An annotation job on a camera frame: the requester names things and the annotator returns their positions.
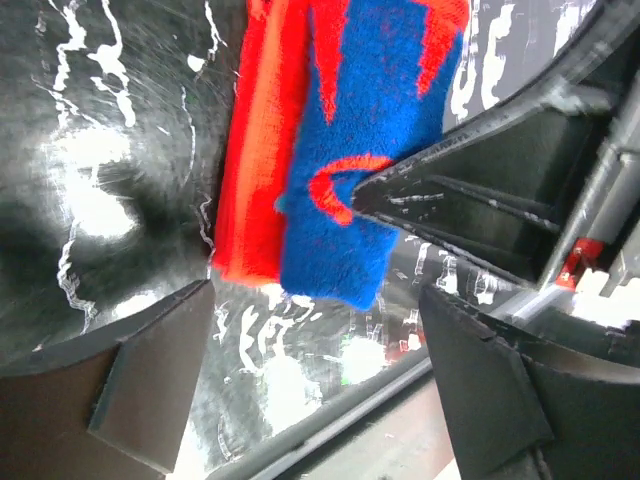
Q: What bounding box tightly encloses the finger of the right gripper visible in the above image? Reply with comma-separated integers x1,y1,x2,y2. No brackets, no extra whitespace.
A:
353,79,615,286

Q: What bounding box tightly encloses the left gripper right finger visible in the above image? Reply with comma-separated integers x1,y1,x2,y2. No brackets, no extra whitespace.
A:
419,286,639,479

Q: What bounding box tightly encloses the black marble pattern mat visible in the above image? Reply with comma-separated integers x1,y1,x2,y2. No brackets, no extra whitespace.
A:
0,0,601,471

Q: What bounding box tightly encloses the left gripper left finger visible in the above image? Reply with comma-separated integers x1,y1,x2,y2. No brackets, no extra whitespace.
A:
1,281,215,479

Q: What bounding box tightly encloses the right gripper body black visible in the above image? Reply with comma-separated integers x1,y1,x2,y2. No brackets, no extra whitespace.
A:
544,0,640,331

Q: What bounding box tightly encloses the red and blue towel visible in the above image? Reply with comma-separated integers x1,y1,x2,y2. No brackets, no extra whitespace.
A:
213,0,469,310

